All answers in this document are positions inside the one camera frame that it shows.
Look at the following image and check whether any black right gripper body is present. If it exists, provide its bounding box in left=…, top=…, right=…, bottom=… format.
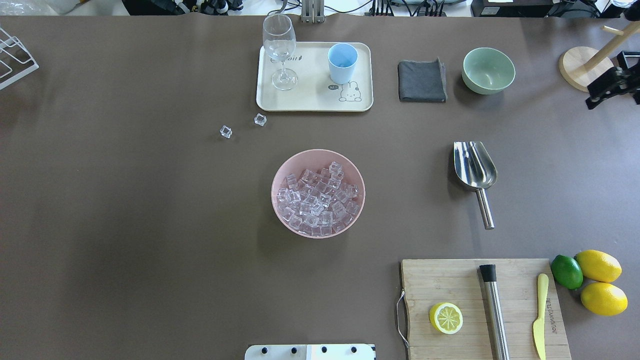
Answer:
left=585, top=66, right=640, bottom=110

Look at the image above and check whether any steel ice scoop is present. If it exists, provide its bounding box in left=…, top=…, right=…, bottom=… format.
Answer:
left=453, top=141, right=498, bottom=230

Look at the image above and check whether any pink bowl of ice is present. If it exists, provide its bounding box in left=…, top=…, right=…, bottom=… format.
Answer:
left=270, top=149, right=367, bottom=239

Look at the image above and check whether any wooden cup stand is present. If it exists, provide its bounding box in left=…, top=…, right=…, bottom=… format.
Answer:
left=558, top=21, right=640, bottom=92

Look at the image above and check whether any light blue cup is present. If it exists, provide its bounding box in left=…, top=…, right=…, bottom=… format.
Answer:
left=327, top=43, right=359, bottom=85

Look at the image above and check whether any clear ice cube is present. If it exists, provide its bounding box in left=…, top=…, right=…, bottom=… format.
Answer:
left=219, top=125, right=233, bottom=139
left=253, top=112, right=267, bottom=126

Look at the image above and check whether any black glass rack tray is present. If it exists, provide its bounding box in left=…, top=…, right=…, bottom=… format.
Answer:
left=615, top=50, right=640, bottom=70

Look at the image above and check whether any green bowl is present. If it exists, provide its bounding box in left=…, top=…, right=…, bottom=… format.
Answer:
left=461, top=47, right=515, bottom=95

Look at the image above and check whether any yellow lemon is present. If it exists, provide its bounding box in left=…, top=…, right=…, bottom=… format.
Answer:
left=574, top=249, right=623, bottom=283
left=580, top=282, right=628, bottom=317

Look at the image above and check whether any green lime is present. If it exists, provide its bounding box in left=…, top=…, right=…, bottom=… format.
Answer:
left=550, top=254, right=584, bottom=290

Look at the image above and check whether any dark grey folded cloth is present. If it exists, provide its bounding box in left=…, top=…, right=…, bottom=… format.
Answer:
left=397, top=57, right=448, bottom=103

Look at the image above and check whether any yellow plastic knife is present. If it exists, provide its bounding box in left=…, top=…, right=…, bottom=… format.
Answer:
left=532, top=273, right=549, bottom=360

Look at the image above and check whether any steel muddler black tip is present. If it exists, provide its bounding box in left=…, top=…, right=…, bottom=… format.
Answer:
left=478, top=264, right=511, bottom=360

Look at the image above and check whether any wooden cutting board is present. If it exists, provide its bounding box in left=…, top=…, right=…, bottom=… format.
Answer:
left=400, top=259, right=553, bottom=360

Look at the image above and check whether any cream serving tray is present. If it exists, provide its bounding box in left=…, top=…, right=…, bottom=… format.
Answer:
left=256, top=41, right=374, bottom=112

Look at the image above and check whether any half lemon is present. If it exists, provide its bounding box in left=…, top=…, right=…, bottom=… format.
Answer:
left=429, top=301, right=464, bottom=335

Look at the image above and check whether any clear wine glass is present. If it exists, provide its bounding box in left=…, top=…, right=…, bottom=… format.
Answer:
left=262, top=13, right=298, bottom=91

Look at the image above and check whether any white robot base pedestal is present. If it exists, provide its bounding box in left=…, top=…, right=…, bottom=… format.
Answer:
left=244, top=343, right=377, bottom=360

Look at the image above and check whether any white wire cup rack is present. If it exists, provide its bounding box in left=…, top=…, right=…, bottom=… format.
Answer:
left=0, top=28, right=40, bottom=89

